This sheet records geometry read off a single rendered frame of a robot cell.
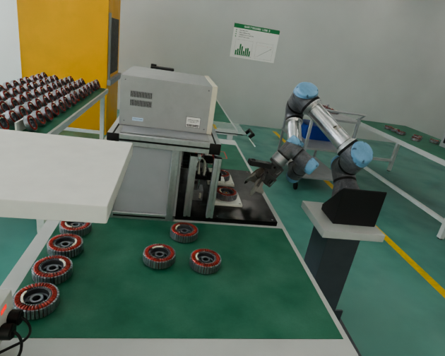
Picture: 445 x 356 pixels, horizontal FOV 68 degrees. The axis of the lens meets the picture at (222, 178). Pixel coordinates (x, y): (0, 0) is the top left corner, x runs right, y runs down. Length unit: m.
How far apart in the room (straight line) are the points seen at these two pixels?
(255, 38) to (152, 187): 5.79
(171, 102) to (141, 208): 0.46
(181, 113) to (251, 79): 5.62
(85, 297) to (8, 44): 6.60
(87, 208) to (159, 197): 0.85
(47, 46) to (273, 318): 4.69
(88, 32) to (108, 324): 4.42
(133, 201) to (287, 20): 6.08
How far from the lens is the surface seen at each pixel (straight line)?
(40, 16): 5.24
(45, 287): 1.10
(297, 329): 1.09
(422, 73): 8.61
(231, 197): 1.62
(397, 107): 8.44
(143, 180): 1.40
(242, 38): 6.92
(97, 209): 0.60
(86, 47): 5.10
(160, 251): 1.23
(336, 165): 1.83
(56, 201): 0.61
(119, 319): 1.03
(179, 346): 0.97
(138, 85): 1.42
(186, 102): 1.43
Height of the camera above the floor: 1.48
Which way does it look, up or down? 22 degrees down
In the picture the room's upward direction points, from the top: 9 degrees clockwise
